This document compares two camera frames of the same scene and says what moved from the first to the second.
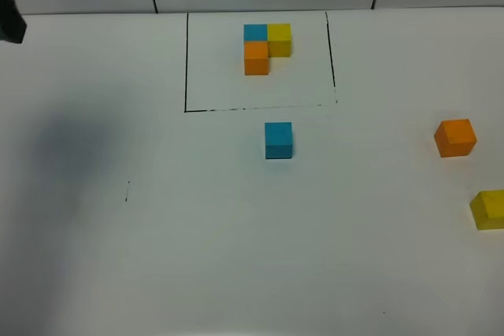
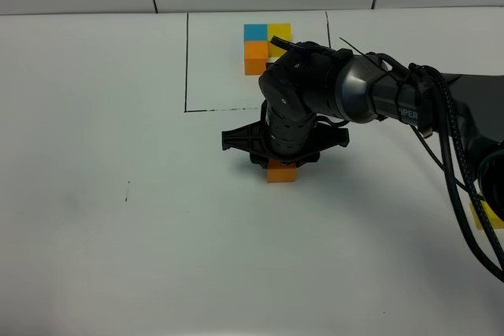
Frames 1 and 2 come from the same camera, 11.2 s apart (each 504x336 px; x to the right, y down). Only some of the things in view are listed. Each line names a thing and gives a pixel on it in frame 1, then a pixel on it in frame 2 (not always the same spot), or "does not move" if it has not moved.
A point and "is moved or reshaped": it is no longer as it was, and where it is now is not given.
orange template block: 256,58 does not move
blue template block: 255,32 does not move
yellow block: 487,209 does not move
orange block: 455,138 is moved or reshaped
